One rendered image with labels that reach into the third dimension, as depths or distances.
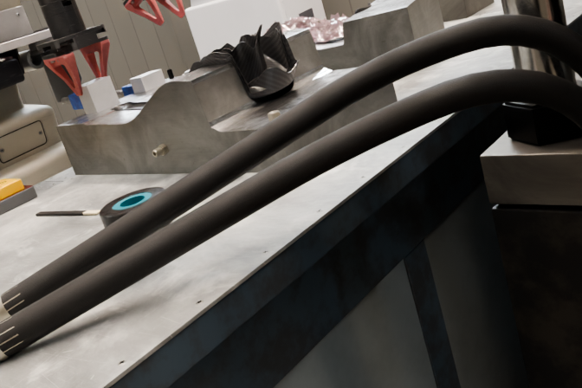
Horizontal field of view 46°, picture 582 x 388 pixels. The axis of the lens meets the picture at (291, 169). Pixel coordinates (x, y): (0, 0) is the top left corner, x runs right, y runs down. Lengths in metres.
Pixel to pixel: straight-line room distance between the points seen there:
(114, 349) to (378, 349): 0.35
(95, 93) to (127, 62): 4.85
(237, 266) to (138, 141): 0.45
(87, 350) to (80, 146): 0.63
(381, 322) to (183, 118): 0.38
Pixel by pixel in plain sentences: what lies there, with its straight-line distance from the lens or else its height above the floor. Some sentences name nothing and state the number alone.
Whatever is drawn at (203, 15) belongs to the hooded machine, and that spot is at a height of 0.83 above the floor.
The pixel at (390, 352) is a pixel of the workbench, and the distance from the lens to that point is 0.84.
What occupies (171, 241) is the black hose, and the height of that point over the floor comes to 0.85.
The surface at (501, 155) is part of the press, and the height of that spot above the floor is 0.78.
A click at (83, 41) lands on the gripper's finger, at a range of 1.20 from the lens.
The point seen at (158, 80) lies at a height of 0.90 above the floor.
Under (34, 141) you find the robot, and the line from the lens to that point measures 1.55.
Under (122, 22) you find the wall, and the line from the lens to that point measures 5.97.
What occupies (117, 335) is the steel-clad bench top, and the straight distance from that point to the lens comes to 0.60.
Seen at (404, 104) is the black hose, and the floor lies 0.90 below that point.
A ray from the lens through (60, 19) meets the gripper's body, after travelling 1.20.
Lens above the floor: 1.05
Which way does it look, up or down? 17 degrees down
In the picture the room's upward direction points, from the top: 17 degrees counter-clockwise
